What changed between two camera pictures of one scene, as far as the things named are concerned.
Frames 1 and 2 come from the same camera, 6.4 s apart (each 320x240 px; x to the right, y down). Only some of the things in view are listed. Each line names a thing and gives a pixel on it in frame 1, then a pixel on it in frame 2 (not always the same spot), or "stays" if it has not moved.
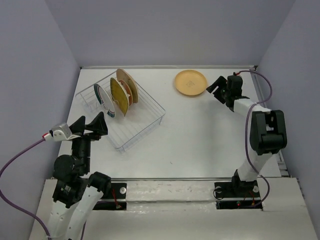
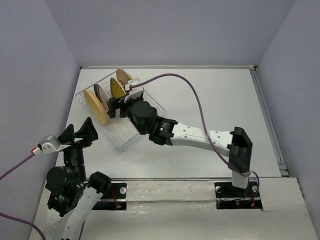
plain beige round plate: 190,82 to 96,106
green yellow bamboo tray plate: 119,95 stays
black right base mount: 237,195 stays
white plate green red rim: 105,100 stays
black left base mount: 117,201 stays
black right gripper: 221,81 to 113,104
